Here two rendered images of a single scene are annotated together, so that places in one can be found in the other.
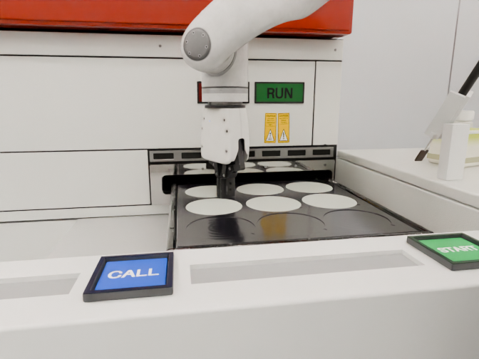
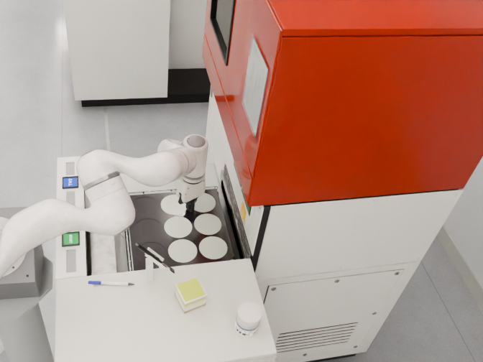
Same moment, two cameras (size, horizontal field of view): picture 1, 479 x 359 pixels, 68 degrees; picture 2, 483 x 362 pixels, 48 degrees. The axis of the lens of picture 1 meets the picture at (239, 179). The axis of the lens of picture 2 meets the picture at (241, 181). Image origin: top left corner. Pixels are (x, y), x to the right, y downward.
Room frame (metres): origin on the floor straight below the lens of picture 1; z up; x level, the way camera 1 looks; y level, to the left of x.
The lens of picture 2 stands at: (0.60, -1.31, 2.41)
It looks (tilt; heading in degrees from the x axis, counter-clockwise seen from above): 45 degrees down; 80
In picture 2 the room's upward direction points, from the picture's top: 10 degrees clockwise
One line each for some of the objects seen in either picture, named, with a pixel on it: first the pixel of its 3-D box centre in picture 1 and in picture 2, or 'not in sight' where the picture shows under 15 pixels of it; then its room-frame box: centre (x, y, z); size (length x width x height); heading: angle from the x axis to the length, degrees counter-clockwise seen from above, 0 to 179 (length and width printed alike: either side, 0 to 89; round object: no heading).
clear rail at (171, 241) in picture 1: (172, 211); (170, 191); (0.59, 0.12, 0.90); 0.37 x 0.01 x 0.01; 9
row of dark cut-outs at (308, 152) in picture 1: (244, 154); (236, 207); (0.83, -0.01, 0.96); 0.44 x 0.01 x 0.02; 99
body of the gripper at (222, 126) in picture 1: (225, 130); (192, 184); (0.67, 0.03, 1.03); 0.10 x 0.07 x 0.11; 37
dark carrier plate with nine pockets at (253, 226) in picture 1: (273, 204); (178, 227); (0.63, -0.06, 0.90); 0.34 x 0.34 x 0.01; 9
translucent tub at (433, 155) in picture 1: (457, 146); (190, 295); (0.67, -0.41, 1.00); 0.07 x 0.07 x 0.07; 25
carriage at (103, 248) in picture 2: not in sight; (103, 243); (0.37, -0.12, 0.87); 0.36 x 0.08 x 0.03; 99
